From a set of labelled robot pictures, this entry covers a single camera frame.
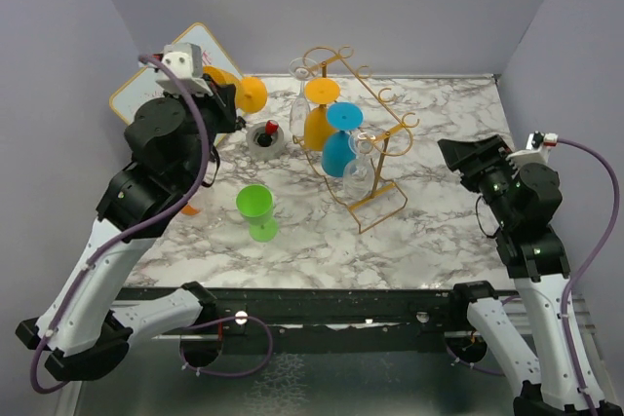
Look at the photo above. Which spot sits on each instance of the yellow goblet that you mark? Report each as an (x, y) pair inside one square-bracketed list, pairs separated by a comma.
[(251, 94), (322, 92)]

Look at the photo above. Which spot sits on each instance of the green goblet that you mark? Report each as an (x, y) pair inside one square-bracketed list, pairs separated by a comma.
[(255, 203)]

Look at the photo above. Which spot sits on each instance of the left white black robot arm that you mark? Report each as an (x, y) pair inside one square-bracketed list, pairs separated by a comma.
[(81, 335)]

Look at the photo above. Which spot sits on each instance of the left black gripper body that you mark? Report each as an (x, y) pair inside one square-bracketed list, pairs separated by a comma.
[(216, 113)]

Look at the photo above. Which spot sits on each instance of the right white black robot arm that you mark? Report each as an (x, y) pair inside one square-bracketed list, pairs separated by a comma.
[(552, 375)]

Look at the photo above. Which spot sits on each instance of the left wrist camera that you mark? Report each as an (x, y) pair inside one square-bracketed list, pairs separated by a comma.
[(185, 61)]

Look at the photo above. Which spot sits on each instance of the whiteboard with red writing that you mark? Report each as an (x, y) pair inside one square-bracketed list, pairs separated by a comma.
[(148, 83)]

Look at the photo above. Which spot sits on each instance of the orange cup left back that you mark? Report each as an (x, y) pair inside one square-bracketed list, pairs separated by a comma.
[(189, 210)]

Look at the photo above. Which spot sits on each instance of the gold wire glass rack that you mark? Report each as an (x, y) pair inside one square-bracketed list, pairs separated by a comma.
[(393, 142)]

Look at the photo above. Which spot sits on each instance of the blue goblet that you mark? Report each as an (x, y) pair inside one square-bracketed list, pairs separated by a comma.
[(345, 117)]

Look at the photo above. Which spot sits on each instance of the grey holder with marker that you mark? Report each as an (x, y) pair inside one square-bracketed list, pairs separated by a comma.
[(266, 141)]

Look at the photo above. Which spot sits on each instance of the clear wine glass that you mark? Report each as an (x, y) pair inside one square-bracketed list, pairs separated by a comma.
[(299, 68)]

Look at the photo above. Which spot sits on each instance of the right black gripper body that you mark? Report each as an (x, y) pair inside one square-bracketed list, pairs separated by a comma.
[(494, 170)]

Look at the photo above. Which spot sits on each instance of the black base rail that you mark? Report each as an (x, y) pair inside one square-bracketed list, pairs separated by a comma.
[(331, 321)]

